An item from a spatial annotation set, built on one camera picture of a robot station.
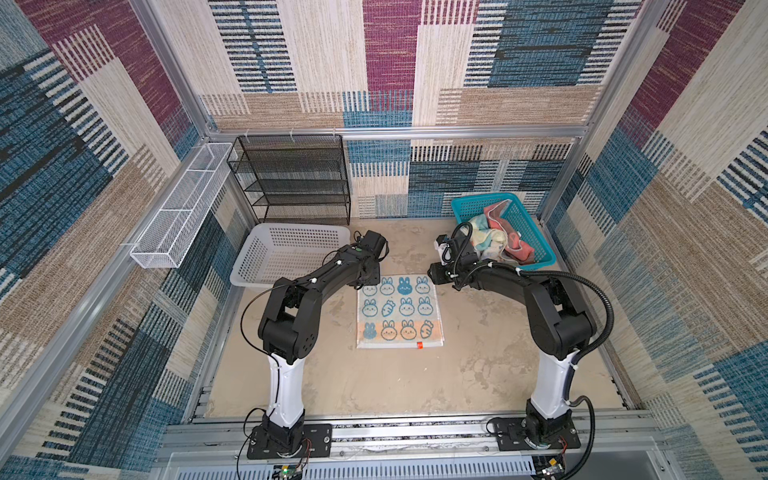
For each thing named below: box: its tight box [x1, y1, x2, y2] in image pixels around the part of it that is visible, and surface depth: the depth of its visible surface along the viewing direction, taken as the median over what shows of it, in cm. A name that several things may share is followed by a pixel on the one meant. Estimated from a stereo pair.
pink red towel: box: [484, 199, 535, 264], surface depth 107 cm
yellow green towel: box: [460, 214, 517, 264], surface depth 101 cm
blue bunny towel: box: [356, 274, 445, 349], surface depth 96 cm
